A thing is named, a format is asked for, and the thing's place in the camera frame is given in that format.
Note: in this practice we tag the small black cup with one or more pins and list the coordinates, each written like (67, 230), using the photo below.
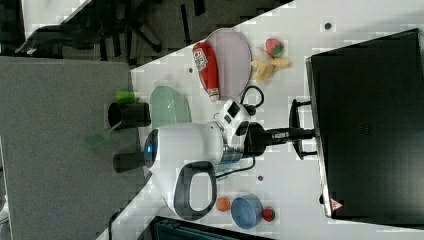
(123, 162)

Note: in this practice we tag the blue cup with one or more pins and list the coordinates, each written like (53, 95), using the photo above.
(246, 211)

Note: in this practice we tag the green perforated colander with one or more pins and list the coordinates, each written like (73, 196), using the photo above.
(168, 106)

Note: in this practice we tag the green slotted spatula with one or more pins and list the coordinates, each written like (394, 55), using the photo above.
(100, 138)

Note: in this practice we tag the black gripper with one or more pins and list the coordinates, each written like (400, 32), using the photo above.
(257, 138)

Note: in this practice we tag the grey round plate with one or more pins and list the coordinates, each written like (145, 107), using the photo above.
(233, 57)

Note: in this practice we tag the red ketchup bottle toy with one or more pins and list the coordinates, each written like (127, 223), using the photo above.
(206, 64)

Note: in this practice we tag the peeled banana toy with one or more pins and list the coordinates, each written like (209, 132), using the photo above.
(264, 64)

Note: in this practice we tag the orange ball toy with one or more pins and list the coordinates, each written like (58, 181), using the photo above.
(223, 204)

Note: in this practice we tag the red strawberry toy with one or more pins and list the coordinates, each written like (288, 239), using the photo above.
(274, 47)
(268, 214)

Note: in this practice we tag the large black pot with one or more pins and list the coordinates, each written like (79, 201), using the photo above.
(129, 115)

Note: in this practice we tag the lime green object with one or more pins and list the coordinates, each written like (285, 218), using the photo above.
(124, 96)

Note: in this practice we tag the black toaster oven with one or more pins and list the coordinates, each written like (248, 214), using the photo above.
(367, 108)

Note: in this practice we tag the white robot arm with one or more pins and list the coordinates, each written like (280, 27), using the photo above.
(176, 153)

